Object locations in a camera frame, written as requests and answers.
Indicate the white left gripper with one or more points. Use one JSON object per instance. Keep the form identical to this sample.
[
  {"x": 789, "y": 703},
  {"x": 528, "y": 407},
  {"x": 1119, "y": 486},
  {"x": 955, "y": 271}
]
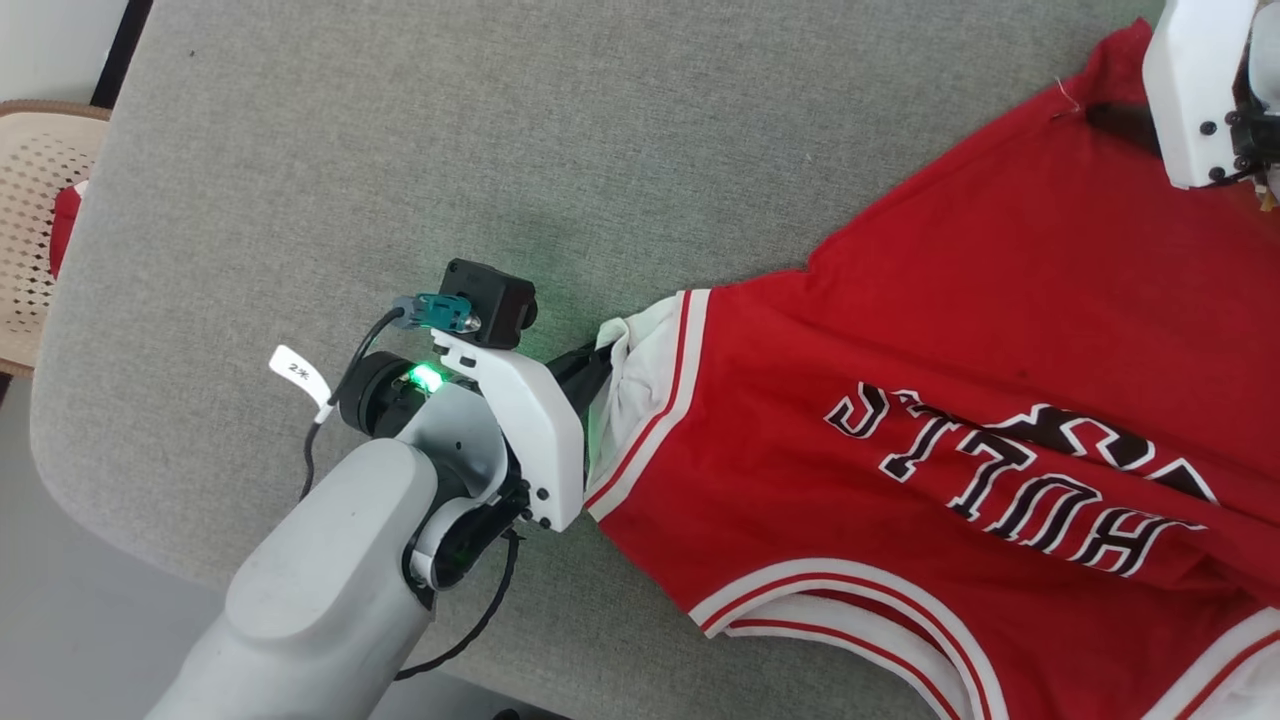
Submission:
[{"x": 535, "y": 430}]

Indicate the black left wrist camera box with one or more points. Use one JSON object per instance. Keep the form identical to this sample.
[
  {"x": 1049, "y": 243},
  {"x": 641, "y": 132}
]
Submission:
[{"x": 500, "y": 300}]

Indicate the red cloth on chair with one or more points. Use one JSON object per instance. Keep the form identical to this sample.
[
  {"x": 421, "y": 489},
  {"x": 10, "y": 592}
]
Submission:
[{"x": 64, "y": 225}]

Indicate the red basketball jersey white trim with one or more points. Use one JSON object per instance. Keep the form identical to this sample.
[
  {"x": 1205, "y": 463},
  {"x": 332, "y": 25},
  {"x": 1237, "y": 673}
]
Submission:
[{"x": 950, "y": 330}]

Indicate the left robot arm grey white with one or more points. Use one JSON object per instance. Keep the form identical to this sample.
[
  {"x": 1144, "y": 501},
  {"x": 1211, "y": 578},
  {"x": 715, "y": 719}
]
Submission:
[{"x": 320, "y": 580}]

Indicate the beige perforated plastic chair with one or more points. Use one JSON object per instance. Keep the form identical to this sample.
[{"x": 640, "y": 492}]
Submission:
[{"x": 30, "y": 170}]

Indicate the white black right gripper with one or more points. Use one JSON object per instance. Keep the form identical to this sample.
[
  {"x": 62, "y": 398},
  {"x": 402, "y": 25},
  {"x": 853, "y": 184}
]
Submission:
[{"x": 1195, "y": 90}]

